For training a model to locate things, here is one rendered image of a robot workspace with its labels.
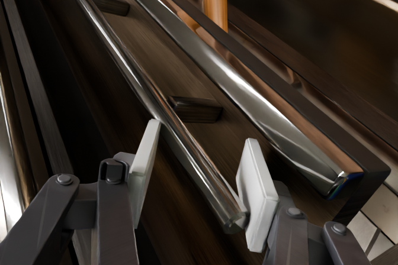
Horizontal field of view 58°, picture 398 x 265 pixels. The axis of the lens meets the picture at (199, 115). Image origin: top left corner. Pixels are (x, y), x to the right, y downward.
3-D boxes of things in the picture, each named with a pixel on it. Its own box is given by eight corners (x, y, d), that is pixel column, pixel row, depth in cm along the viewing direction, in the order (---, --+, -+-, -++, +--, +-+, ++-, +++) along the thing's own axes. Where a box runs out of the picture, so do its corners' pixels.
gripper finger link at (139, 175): (135, 232, 16) (119, 229, 16) (154, 163, 23) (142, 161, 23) (145, 175, 15) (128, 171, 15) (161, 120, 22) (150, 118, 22)
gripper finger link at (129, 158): (114, 241, 14) (39, 228, 14) (135, 179, 19) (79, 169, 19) (119, 209, 14) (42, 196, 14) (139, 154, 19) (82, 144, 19)
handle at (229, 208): (310, 203, 20) (296, 222, 21) (119, -8, 42) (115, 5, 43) (233, 217, 16) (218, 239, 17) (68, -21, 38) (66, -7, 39)
